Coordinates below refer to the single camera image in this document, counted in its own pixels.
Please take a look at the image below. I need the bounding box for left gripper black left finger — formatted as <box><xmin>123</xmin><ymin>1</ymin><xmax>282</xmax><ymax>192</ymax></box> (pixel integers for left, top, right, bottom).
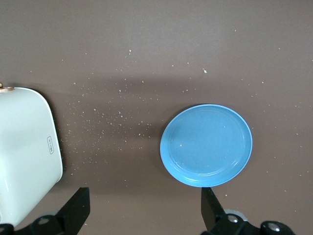
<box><xmin>0</xmin><ymin>187</ymin><xmax>91</xmax><ymax>235</ymax></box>

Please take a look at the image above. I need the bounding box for blue plate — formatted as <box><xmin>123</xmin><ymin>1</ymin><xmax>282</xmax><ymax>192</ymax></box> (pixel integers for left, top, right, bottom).
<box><xmin>159</xmin><ymin>104</ymin><xmax>253</xmax><ymax>188</ymax></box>

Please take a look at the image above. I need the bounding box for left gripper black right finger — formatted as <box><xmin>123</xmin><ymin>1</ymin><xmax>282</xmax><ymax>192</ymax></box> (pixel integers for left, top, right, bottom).
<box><xmin>201</xmin><ymin>187</ymin><xmax>295</xmax><ymax>235</ymax></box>

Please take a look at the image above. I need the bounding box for white toaster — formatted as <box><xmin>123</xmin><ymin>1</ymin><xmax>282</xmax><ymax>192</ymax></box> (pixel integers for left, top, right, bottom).
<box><xmin>0</xmin><ymin>83</ymin><xmax>64</xmax><ymax>227</ymax></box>

